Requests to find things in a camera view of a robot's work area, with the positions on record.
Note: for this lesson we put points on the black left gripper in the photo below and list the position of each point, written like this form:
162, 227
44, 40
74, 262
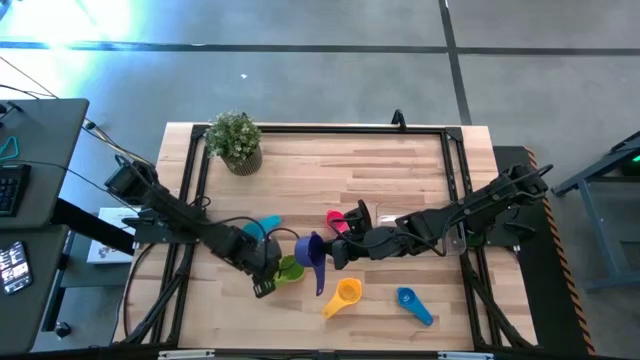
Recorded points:
250, 255

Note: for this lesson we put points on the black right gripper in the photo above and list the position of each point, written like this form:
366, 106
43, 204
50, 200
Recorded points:
375, 242

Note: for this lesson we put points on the purple measuring cup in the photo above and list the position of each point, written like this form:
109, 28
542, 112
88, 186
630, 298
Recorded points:
307, 252

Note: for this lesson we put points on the pink measuring cup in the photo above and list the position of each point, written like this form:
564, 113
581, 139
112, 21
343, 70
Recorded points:
334, 219

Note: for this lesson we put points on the green measuring cup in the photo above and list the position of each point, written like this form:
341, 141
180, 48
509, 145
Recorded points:
292, 272

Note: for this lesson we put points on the yellow measuring cup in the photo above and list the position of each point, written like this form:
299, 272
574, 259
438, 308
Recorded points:
348, 291

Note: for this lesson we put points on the teal measuring cup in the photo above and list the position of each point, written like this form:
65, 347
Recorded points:
267, 223

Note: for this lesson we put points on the blue measuring cup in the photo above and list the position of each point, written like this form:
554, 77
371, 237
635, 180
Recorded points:
406, 296

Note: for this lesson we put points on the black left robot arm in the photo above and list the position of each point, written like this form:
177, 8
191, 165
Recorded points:
170, 212

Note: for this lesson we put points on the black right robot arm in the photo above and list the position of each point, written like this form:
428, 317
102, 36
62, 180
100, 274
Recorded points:
475, 205

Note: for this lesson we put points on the clear plastic basket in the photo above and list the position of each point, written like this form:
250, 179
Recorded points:
387, 220

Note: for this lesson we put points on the green plant in ribbed pot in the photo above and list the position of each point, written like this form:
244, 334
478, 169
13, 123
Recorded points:
234, 140

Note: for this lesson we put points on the white box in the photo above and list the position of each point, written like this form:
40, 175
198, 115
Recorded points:
107, 250

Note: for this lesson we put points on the black desk leg beam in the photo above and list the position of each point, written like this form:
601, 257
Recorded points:
85, 225

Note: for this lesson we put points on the black caster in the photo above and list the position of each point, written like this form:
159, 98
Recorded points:
62, 330

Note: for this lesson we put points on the black hazard-striped floor mat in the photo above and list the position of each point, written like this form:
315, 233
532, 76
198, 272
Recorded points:
540, 300

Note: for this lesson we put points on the grey desk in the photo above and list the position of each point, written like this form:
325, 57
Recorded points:
50, 130
45, 280

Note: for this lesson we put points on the smartphone with lit screen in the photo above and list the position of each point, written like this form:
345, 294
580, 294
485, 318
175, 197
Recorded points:
15, 267

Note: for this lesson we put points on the blue metal stand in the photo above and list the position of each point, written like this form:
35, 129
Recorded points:
590, 235

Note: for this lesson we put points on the black keyboard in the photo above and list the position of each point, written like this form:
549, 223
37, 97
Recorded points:
12, 190

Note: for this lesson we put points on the teal clip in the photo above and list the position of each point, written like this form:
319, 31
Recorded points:
17, 146

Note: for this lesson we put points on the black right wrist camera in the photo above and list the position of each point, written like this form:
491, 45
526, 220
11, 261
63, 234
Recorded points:
360, 217

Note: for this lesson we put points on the white table-edge bracket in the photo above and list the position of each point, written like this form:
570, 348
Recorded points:
465, 356
185, 354

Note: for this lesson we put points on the black aluminium table frame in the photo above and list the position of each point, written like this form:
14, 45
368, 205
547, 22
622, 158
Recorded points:
325, 129

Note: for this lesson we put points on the black bracket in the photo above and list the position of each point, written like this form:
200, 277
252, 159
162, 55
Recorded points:
398, 120

